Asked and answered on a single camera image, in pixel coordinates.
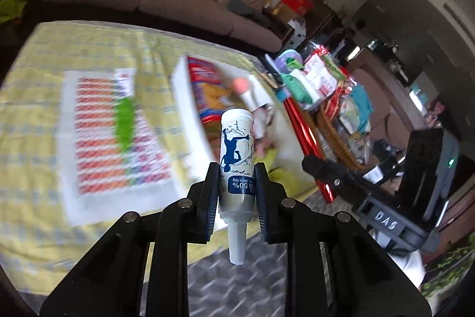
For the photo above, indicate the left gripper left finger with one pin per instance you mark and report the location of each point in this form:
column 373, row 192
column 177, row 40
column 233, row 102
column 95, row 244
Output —
column 138, row 251

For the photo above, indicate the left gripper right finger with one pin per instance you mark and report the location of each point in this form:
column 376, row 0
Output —
column 333, row 266

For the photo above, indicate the white blue tube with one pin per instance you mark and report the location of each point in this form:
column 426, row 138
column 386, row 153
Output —
column 237, row 186

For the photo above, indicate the grey patterned table cover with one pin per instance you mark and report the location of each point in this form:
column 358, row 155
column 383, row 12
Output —
column 257, row 288

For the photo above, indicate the wicker basket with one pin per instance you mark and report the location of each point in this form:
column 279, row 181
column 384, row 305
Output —
column 338, row 146

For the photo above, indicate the red wrapping paper roll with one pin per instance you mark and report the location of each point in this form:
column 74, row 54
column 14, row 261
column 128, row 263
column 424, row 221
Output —
column 303, row 131

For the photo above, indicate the colourful sticker sheet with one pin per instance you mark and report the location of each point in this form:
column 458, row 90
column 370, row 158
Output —
column 99, row 182

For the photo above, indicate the green pouch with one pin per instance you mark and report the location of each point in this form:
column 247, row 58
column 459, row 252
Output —
column 296, row 88

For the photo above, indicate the green sticker strip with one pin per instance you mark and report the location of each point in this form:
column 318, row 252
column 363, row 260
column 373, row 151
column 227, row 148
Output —
column 124, row 116

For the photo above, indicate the blue purple round tin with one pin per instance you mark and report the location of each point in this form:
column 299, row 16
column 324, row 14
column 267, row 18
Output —
column 289, row 61

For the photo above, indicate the white cardboard storage box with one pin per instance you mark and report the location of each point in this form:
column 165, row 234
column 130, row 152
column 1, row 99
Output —
column 200, row 155

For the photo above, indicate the red yellow snack box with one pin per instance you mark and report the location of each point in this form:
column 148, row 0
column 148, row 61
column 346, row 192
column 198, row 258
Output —
column 212, row 93

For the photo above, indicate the red gift box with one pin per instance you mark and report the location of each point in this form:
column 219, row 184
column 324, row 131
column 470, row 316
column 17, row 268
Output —
column 301, row 7

